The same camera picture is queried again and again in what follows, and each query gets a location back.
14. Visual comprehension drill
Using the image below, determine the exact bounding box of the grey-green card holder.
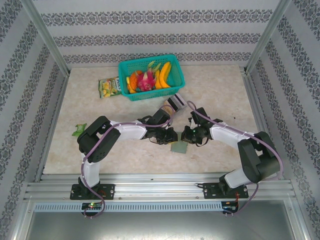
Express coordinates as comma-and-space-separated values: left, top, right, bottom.
170, 139, 189, 154

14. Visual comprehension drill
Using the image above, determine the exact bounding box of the clear plastic card box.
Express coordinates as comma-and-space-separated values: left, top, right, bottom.
163, 93, 188, 118

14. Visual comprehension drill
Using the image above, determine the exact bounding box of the white card with black stripe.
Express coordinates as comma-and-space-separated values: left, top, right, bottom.
169, 93, 188, 111

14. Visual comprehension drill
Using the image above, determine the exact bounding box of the teal plastic basket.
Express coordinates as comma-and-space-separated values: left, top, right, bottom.
117, 54, 187, 102

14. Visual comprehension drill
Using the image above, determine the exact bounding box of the pink dragon fruit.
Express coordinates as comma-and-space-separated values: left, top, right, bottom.
136, 70, 156, 92

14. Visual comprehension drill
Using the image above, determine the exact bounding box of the long yellow orange fruit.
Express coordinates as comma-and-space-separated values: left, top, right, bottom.
154, 61, 173, 90

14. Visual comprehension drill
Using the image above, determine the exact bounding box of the yellow green snack bag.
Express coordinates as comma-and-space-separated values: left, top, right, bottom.
98, 76, 121, 99

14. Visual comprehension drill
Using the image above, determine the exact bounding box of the small green packet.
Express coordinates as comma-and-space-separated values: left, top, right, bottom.
71, 123, 88, 137

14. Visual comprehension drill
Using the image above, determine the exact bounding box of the small controller circuit board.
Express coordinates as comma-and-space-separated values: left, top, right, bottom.
223, 201, 240, 212
82, 202, 103, 210

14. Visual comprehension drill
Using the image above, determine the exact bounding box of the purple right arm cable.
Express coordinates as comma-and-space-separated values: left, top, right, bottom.
187, 100, 285, 218

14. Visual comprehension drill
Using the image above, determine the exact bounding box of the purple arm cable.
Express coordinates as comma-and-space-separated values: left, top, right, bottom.
81, 104, 175, 220
187, 100, 285, 218

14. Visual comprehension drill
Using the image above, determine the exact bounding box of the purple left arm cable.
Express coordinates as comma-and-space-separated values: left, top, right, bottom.
81, 104, 175, 220

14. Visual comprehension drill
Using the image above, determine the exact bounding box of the aluminium mounting rail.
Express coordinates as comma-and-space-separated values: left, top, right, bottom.
24, 173, 293, 201

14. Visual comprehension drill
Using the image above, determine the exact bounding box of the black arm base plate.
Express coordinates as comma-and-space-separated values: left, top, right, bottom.
202, 182, 249, 200
70, 183, 116, 201

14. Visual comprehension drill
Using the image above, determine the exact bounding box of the aluminium table side rail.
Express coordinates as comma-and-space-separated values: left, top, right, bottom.
242, 71, 286, 181

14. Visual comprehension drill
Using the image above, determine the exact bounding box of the slotted grey cable duct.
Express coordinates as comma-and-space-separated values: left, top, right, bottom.
33, 201, 223, 213

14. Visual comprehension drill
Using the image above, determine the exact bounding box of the aluminium frame post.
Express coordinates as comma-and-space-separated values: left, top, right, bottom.
19, 0, 71, 76
244, 0, 293, 76

